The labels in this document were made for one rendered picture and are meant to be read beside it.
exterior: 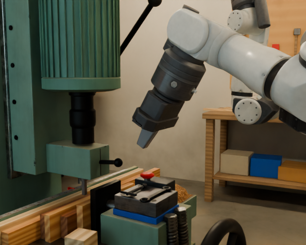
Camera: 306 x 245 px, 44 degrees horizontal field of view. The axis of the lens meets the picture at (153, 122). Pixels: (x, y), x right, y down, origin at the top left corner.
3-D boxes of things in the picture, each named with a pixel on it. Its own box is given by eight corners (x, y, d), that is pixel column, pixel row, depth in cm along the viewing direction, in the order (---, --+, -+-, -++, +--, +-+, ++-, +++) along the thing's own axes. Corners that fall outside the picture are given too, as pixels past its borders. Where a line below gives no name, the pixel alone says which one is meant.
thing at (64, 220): (67, 239, 77) (66, 217, 76) (60, 237, 78) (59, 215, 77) (114, 215, 90) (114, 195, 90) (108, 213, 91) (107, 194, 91)
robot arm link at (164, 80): (156, 140, 71) (185, 85, 67) (120, 112, 75) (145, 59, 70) (186, 131, 82) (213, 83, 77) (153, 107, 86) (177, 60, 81)
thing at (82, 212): (83, 236, 78) (82, 206, 78) (76, 235, 79) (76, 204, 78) (134, 208, 94) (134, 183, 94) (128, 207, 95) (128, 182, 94)
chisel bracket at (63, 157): (91, 187, 84) (90, 149, 83) (45, 178, 91) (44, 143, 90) (111, 179, 90) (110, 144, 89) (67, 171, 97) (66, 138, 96)
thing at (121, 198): (156, 225, 70) (156, 196, 69) (108, 213, 75) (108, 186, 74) (188, 203, 81) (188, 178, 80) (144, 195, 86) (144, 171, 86)
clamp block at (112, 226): (157, 276, 69) (157, 229, 68) (99, 257, 76) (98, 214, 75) (192, 244, 82) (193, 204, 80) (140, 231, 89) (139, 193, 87)
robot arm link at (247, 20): (246, 6, 121) (251, 40, 120) (220, 1, 116) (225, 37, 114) (273, -11, 112) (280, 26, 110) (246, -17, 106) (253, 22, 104)
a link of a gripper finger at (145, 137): (136, 141, 81) (148, 117, 79) (147, 149, 80) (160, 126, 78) (131, 142, 80) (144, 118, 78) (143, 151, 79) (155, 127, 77)
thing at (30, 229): (8, 253, 71) (8, 233, 71) (2, 251, 72) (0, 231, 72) (160, 181, 118) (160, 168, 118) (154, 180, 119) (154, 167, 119)
